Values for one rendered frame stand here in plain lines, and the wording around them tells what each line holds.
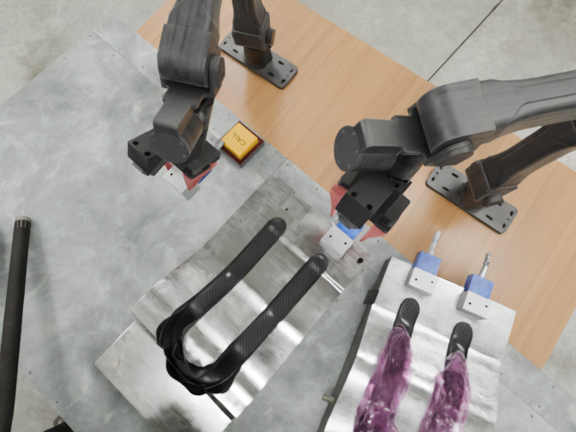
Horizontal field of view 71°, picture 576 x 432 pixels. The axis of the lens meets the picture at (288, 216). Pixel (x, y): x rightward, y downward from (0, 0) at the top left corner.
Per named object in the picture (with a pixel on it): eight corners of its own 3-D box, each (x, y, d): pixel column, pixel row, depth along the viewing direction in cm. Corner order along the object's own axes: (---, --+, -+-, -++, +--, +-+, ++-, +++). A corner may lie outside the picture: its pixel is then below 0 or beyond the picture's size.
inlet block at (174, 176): (216, 139, 82) (211, 127, 77) (234, 154, 81) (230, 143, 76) (171, 184, 80) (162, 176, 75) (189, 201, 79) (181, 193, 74)
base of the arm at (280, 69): (281, 70, 89) (300, 49, 91) (212, 26, 93) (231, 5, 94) (282, 91, 97) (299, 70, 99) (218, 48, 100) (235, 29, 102)
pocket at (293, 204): (293, 195, 84) (293, 189, 81) (312, 211, 84) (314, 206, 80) (279, 210, 84) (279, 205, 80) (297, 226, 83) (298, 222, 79)
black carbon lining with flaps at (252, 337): (275, 214, 82) (273, 201, 73) (335, 267, 79) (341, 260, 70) (149, 348, 75) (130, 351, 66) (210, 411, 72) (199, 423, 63)
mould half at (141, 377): (274, 186, 91) (272, 163, 78) (363, 262, 86) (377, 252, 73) (107, 361, 81) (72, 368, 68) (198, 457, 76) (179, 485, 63)
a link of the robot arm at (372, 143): (342, 192, 51) (404, 149, 41) (327, 131, 53) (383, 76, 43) (411, 189, 56) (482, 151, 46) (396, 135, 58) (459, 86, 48)
